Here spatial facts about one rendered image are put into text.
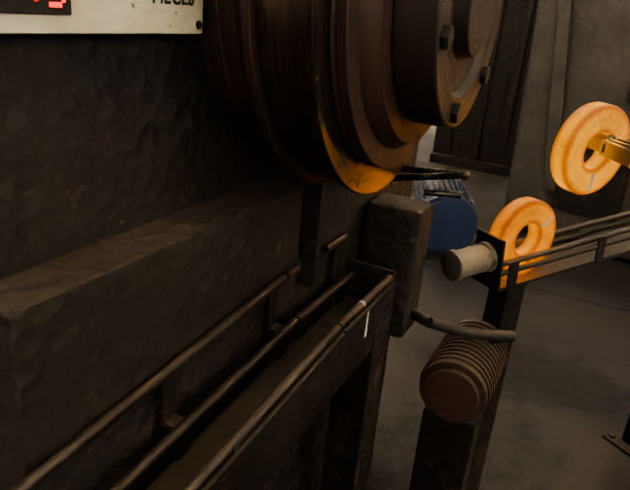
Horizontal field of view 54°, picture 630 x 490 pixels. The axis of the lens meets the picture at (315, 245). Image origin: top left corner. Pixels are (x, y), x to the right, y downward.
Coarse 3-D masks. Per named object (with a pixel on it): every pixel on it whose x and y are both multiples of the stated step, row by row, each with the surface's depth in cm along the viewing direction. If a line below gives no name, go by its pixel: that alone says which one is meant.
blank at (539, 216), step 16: (512, 208) 117; (528, 208) 117; (544, 208) 120; (496, 224) 118; (512, 224) 117; (528, 224) 119; (544, 224) 121; (512, 240) 118; (528, 240) 124; (544, 240) 123; (512, 256) 120; (544, 256) 125
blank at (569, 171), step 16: (576, 112) 102; (592, 112) 101; (608, 112) 102; (624, 112) 104; (560, 128) 103; (576, 128) 100; (592, 128) 102; (608, 128) 104; (624, 128) 106; (560, 144) 102; (576, 144) 101; (560, 160) 103; (576, 160) 103; (592, 160) 109; (608, 160) 107; (560, 176) 104; (576, 176) 105; (592, 176) 107; (608, 176) 109; (576, 192) 107
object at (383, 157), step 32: (352, 0) 56; (384, 0) 57; (352, 32) 57; (384, 32) 59; (352, 64) 59; (384, 64) 61; (352, 96) 61; (384, 96) 63; (352, 128) 64; (384, 128) 68; (416, 128) 76; (384, 160) 74
